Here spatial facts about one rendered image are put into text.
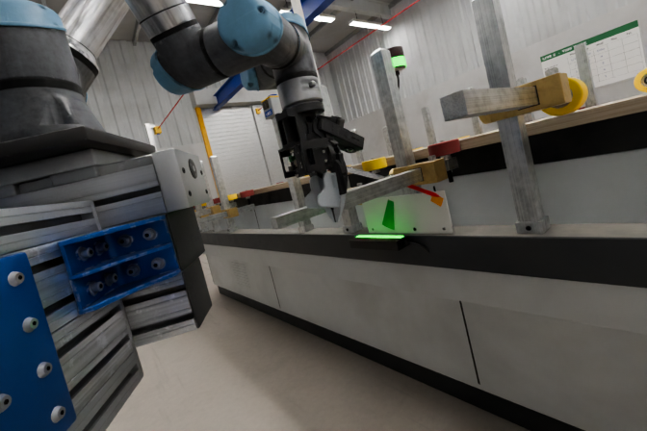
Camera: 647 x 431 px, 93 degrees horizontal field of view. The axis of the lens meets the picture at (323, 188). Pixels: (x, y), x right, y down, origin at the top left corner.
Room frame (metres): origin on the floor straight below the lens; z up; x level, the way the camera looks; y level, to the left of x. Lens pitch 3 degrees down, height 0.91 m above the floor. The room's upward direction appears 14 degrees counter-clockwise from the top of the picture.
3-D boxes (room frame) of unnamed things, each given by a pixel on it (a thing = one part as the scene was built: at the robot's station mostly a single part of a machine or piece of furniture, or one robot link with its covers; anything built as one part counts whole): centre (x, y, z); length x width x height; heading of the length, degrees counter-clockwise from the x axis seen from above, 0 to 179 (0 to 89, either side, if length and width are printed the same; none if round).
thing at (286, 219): (0.89, -0.03, 0.81); 0.44 x 0.03 x 0.04; 129
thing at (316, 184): (0.56, 0.01, 0.86); 0.06 x 0.03 x 0.09; 129
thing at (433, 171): (0.76, -0.23, 0.85); 0.14 x 0.06 x 0.05; 39
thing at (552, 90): (0.56, -0.39, 0.95); 0.14 x 0.06 x 0.05; 39
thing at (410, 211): (0.78, -0.18, 0.75); 0.26 x 0.01 x 0.10; 39
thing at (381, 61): (0.77, -0.22, 0.93); 0.04 x 0.04 x 0.48; 39
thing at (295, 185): (1.17, 0.10, 0.93); 0.05 x 0.05 x 0.45; 39
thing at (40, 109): (0.49, 0.40, 1.09); 0.15 x 0.15 x 0.10
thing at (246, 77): (0.83, 0.08, 1.20); 0.11 x 0.11 x 0.08; 32
